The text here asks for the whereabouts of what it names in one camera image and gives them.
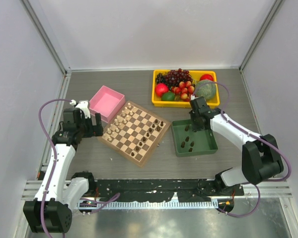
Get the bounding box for green piece tray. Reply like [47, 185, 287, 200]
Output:
[171, 119, 218, 157]

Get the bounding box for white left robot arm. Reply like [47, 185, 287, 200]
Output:
[23, 100, 103, 238]

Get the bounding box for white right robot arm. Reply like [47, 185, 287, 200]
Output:
[190, 96, 284, 195]

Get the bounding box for green cantaloupe melon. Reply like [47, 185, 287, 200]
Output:
[194, 79, 217, 100]

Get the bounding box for pink open box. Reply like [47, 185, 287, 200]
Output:
[89, 85, 126, 123]

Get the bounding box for red cherry pile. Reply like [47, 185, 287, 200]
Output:
[171, 80, 195, 102]

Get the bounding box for wooden chessboard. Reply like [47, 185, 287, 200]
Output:
[98, 101, 171, 167]

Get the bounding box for red apple right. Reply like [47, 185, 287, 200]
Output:
[199, 74, 214, 82]

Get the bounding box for red apple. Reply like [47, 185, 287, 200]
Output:
[154, 83, 169, 97]
[199, 74, 214, 82]

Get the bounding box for green lime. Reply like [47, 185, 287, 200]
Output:
[161, 92, 175, 102]

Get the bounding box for yellow fruit tray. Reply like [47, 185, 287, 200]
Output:
[151, 69, 220, 108]

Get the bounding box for dark grape bunch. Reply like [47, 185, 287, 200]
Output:
[155, 68, 193, 87]

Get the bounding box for red apple left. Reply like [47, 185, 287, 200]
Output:
[154, 83, 169, 97]

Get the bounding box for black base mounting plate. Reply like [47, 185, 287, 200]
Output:
[83, 178, 244, 203]

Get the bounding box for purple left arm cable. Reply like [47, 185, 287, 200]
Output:
[38, 98, 76, 238]

